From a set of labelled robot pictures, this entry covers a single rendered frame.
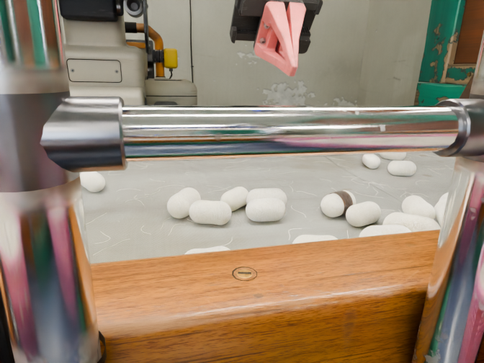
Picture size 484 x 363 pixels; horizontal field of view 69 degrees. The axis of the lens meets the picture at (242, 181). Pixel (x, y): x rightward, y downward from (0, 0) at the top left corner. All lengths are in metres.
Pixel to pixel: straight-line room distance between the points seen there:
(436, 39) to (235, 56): 1.74
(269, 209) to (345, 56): 2.41
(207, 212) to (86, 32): 0.77
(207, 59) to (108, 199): 2.07
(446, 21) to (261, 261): 0.66
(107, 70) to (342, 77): 1.95
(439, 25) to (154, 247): 0.67
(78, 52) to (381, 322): 0.88
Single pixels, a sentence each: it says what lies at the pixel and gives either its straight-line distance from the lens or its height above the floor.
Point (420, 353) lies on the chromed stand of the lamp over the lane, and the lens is 0.19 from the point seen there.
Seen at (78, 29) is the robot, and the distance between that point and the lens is 0.99.
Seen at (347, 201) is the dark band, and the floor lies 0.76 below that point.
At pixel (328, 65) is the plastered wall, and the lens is 2.60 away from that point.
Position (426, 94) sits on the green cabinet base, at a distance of 0.79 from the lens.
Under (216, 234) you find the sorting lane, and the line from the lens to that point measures 0.26.
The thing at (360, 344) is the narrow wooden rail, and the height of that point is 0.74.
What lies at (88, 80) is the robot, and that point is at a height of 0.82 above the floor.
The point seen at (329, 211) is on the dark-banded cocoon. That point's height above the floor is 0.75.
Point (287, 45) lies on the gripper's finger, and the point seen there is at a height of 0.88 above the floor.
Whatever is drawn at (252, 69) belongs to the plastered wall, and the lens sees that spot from 2.42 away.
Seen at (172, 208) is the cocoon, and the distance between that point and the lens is 0.28.
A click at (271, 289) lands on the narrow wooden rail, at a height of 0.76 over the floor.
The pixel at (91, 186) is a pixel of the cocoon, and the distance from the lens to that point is 0.36.
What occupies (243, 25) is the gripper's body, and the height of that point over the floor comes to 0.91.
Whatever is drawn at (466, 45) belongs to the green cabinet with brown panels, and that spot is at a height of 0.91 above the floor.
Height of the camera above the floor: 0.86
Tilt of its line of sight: 18 degrees down
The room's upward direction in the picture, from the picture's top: 2 degrees clockwise
